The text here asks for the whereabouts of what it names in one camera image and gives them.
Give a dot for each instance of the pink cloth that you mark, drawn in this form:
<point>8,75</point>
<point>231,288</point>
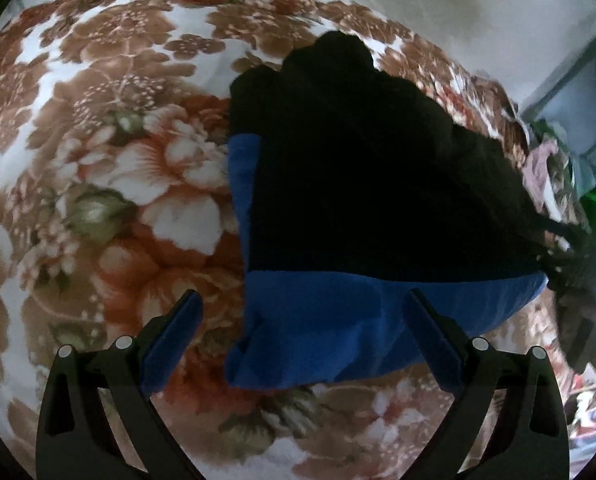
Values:
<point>540,170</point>

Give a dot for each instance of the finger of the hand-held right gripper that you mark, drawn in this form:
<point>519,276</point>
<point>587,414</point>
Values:
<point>568,265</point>

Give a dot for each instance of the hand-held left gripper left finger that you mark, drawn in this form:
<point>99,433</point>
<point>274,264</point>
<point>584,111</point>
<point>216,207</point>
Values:
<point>173,340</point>

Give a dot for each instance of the grey window frame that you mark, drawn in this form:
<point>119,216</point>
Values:
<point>563,75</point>

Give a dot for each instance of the floral blanket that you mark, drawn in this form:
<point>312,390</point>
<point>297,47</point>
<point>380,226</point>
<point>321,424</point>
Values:
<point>103,160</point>

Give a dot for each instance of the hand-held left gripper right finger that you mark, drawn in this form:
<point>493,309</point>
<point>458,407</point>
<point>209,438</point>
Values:
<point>435,340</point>

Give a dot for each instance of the blue and black hooded jacket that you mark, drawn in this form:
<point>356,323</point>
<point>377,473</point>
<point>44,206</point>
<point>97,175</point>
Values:
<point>353,185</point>

